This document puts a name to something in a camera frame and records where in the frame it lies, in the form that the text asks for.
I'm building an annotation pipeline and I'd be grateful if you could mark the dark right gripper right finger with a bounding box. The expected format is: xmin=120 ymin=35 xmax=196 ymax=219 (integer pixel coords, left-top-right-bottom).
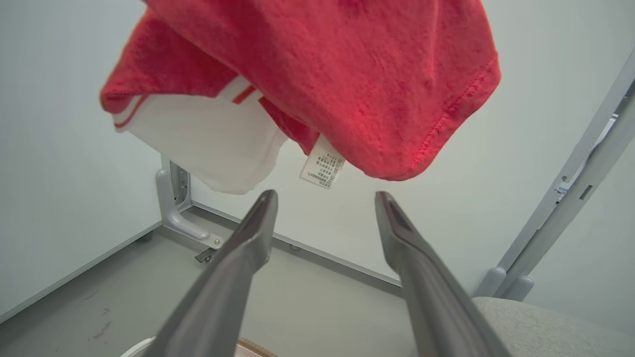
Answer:
xmin=375 ymin=191 xmax=512 ymax=357

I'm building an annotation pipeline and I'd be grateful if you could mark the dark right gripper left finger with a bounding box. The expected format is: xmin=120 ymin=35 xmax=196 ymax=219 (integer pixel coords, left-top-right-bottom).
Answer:
xmin=144 ymin=189 xmax=279 ymax=357

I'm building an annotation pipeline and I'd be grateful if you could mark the red and white garment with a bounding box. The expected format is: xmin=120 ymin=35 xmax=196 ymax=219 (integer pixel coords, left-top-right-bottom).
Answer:
xmin=99 ymin=0 xmax=502 ymax=195

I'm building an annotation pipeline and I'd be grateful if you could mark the grey fabric sofa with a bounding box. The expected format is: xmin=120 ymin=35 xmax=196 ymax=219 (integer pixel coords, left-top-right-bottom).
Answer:
xmin=471 ymin=297 xmax=635 ymax=357

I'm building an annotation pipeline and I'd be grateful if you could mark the grey partition foot bracket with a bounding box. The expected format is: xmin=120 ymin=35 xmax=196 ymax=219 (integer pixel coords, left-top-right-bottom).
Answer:
xmin=155 ymin=156 xmax=224 ymax=249

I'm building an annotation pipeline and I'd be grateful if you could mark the grey partition bottom rail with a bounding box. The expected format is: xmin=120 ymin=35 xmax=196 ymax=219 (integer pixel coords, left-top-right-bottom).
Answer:
xmin=191 ymin=200 xmax=403 ymax=289

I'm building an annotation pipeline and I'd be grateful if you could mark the grey partition frame post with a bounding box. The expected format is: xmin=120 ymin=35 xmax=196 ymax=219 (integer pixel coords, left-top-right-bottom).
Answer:
xmin=474 ymin=47 xmax=635 ymax=298
xmin=501 ymin=94 xmax=635 ymax=302

